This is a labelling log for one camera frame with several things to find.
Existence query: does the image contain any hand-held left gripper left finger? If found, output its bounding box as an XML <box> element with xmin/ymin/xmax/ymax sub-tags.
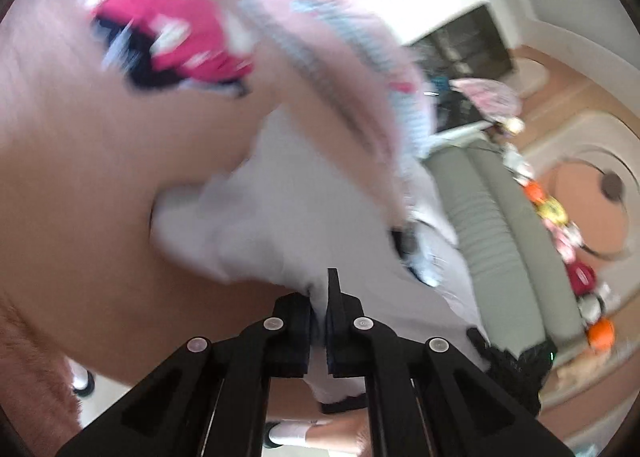
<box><xmin>55</xmin><ymin>293</ymin><xmax>315</xmax><ymax>457</ymax></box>

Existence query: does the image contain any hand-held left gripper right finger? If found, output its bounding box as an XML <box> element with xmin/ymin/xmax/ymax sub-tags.
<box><xmin>325</xmin><ymin>267</ymin><xmax>576</xmax><ymax>457</ymax></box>

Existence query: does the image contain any white T-shirt black collar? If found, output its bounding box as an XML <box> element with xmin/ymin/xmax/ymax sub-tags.
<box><xmin>150</xmin><ymin>110</ymin><xmax>488</xmax><ymax>405</ymax></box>

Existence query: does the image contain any white black plush toy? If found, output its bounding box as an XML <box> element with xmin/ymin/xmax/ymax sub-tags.
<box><xmin>577</xmin><ymin>284</ymin><xmax>613</xmax><ymax>323</ymax></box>

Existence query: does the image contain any person's right foot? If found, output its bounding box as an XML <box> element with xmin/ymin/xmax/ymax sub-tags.
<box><xmin>262</xmin><ymin>418</ymin><xmax>373</xmax><ymax>455</ymax></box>

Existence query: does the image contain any person's foot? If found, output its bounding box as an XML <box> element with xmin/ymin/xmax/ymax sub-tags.
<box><xmin>70</xmin><ymin>366</ymin><xmax>97</xmax><ymax>395</ymax></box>
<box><xmin>262</xmin><ymin>418</ymin><xmax>373</xmax><ymax>455</ymax></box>

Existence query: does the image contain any navy striped folded garment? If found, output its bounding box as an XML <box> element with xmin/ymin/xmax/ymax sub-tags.
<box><xmin>389</xmin><ymin>227</ymin><xmax>416</xmax><ymax>263</ymax></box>

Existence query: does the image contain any red plush toy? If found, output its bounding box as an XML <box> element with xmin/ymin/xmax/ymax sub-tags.
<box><xmin>567</xmin><ymin>261</ymin><xmax>598</xmax><ymax>295</ymax></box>

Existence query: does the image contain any green padded headboard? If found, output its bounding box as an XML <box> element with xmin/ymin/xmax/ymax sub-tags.
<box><xmin>425</xmin><ymin>140</ymin><xmax>598</xmax><ymax>355</ymax></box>

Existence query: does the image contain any pink white plush toy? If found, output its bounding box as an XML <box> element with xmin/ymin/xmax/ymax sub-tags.
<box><xmin>552</xmin><ymin>222</ymin><xmax>586</xmax><ymax>260</ymax></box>

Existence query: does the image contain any yellow plush toy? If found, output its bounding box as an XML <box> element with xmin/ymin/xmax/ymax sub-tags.
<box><xmin>535</xmin><ymin>201</ymin><xmax>568</xmax><ymax>225</ymax></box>

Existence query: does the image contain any white lying plush toy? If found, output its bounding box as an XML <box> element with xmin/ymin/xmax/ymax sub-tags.
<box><xmin>502</xmin><ymin>144</ymin><xmax>533</xmax><ymax>183</ymax></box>

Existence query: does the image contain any person's left foot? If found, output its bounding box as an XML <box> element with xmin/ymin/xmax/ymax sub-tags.
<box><xmin>70</xmin><ymin>366</ymin><xmax>97</xmax><ymax>395</ymax></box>

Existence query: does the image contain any pink checked quilt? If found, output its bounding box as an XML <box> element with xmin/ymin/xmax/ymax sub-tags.
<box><xmin>240</xmin><ymin>0</ymin><xmax>436</xmax><ymax>230</ymax></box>

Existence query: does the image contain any pink cartoon jacket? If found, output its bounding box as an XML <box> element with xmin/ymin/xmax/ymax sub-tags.
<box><xmin>450</xmin><ymin>78</ymin><xmax>521</xmax><ymax>119</ymax></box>

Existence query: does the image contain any round pink bed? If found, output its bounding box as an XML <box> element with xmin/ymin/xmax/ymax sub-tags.
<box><xmin>0</xmin><ymin>0</ymin><xmax>321</xmax><ymax>388</ymax></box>

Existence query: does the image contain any dark navy garment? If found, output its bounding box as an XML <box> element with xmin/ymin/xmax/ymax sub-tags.
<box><xmin>91</xmin><ymin>20</ymin><xmax>253</xmax><ymax>99</ymax></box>

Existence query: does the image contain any black glass wardrobe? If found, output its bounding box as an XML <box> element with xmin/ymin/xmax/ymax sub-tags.
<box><xmin>407</xmin><ymin>4</ymin><xmax>516</xmax><ymax>134</ymax></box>

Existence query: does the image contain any brown wall disc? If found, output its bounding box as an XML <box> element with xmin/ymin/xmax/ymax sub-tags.
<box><xmin>601</xmin><ymin>173</ymin><xmax>626</xmax><ymax>198</ymax></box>

